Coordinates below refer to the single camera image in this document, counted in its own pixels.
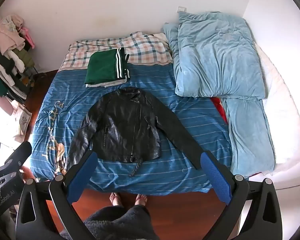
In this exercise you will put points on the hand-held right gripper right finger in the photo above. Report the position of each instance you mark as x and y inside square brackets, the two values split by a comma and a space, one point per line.
[216, 175]

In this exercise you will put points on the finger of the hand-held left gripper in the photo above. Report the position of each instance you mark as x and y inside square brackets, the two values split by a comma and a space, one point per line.
[19, 156]

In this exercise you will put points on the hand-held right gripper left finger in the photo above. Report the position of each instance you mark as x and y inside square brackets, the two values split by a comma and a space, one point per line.
[83, 172]

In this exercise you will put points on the black leather jacket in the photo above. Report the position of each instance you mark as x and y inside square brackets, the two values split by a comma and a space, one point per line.
[125, 130]

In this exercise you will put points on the pile of hung clothes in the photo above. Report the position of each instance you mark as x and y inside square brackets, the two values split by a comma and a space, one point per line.
[5, 45]

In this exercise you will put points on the beige tote bag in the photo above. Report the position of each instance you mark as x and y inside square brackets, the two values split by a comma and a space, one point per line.
[24, 120]

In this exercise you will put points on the person's left foot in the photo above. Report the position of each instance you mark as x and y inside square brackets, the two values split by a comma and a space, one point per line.
[115, 199]

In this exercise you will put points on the person's foot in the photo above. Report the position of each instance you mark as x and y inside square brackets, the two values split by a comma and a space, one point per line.
[115, 199]
[141, 200]

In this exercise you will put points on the dark grey fleece robe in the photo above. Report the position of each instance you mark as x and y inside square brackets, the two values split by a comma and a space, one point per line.
[120, 222]

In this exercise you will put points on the person's right foot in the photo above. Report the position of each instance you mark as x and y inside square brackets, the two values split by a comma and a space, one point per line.
[141, 200]

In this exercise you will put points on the red cloth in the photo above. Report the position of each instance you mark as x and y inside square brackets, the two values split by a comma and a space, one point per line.
[218, 106]

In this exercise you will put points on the blue striped bed sheet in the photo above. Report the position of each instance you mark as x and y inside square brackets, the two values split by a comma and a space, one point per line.
[189, 105]

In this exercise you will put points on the grey folded garment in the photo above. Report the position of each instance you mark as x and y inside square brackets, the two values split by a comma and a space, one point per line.
[102, 84]

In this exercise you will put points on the white duvet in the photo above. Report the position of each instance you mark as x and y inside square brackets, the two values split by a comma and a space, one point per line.
[282, 110]

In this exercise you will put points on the green folded garment white stripes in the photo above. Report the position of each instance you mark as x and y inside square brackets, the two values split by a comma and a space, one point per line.
[100, 67]

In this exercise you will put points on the light blue duvet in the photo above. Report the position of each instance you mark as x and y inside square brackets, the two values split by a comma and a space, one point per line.
[214, 55]

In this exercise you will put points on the plaid pillow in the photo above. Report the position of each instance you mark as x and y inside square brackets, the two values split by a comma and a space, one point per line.
[145, 50]

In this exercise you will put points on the white wall socket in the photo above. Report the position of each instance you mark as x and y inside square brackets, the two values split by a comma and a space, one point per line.
[181, 9]

